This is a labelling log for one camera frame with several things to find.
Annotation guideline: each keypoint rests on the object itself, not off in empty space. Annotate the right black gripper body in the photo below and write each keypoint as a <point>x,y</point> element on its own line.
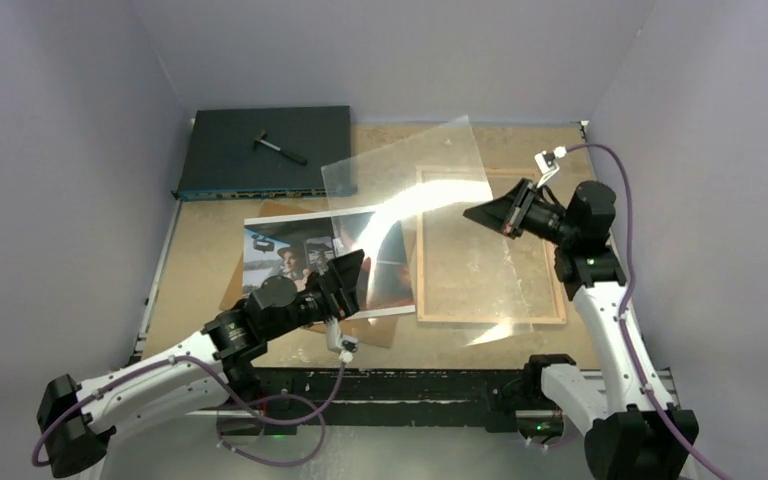
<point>548,222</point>

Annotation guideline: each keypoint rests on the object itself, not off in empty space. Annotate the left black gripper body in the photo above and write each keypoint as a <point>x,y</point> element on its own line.
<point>317,301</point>

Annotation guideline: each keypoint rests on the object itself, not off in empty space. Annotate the printed photo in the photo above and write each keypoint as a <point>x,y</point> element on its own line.
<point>297,245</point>

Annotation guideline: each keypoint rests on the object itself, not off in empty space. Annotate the wooden picture frame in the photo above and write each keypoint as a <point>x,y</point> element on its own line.
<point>556,285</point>

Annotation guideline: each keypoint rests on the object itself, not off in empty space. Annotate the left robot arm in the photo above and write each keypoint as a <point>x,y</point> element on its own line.
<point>77,419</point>

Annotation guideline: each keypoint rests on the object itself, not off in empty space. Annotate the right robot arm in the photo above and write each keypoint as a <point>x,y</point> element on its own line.
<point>632,428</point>

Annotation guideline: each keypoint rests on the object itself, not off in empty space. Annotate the small black hammer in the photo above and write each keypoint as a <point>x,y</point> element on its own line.
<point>261,140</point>

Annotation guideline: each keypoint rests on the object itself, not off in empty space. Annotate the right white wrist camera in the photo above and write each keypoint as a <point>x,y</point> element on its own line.
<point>547,162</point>

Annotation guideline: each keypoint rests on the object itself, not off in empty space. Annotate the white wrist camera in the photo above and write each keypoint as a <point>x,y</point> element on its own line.
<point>547,162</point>
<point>344,346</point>

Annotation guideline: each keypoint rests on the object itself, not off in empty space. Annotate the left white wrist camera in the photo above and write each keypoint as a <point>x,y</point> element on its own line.
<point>344,346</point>

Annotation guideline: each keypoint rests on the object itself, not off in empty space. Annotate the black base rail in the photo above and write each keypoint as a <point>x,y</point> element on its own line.
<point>496,400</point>

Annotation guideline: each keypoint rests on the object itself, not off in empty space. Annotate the dark network switch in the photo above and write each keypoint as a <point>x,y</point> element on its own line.
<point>220,163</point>

